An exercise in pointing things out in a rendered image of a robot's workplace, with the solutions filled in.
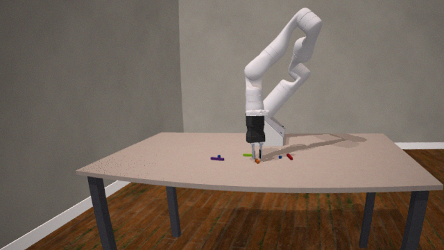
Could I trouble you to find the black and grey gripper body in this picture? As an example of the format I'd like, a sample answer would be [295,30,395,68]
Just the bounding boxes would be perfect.
[245,101,269,143]

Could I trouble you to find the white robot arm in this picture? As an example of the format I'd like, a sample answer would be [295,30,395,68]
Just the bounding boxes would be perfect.
[244,8,323,118]

